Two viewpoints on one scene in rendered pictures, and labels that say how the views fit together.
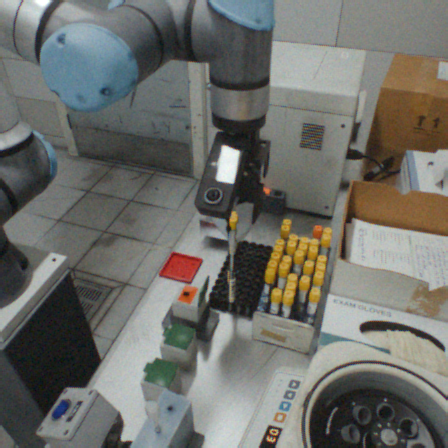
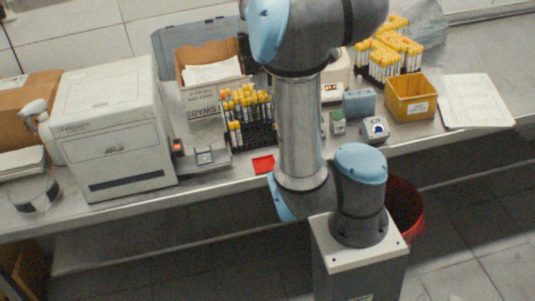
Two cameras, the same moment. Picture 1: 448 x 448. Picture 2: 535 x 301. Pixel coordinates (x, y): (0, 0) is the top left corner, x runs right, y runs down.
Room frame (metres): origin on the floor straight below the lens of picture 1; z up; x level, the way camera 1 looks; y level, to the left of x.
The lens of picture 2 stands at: (1.01, 0.99, 1.80)
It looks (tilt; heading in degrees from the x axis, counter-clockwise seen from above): 41 degrees down; 244
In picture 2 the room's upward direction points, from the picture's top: 7 degrees counter-clockwise
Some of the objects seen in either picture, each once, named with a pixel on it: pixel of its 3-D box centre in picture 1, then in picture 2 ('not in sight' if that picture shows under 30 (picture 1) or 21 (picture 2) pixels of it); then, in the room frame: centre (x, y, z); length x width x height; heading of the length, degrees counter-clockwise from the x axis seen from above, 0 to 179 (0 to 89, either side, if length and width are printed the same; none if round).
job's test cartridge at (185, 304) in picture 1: (189, 306); not in sight; (0.45, 0.06, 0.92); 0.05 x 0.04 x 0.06; 71
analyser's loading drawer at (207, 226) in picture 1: (229, 200); (196, 159); (0.75, -0.01, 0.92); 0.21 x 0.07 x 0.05; 161
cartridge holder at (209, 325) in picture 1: (190, 316); not in sight; (0.45, 0.06, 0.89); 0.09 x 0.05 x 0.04; 71
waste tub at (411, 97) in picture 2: not in sight; (410, 98); (0.06, 0.15, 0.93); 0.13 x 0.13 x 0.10; 67
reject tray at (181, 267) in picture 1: (181, 267); (264, 164); (0.58, 0.09, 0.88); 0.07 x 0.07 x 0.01; 71
